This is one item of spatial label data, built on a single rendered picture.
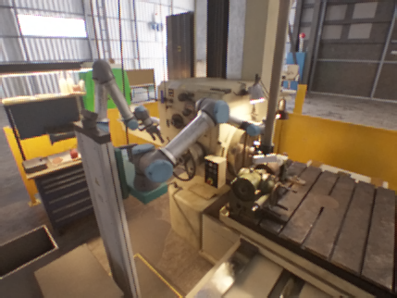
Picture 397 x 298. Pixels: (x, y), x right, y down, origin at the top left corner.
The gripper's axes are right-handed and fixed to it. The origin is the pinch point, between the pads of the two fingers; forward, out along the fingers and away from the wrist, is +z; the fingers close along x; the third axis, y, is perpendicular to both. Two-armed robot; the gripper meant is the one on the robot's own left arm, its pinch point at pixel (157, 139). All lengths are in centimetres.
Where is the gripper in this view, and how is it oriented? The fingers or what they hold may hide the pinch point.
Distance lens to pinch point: 176.5
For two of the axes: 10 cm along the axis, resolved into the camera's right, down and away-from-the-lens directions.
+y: 6.6, -6.2, 4.2
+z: 3.8, 7.7, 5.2
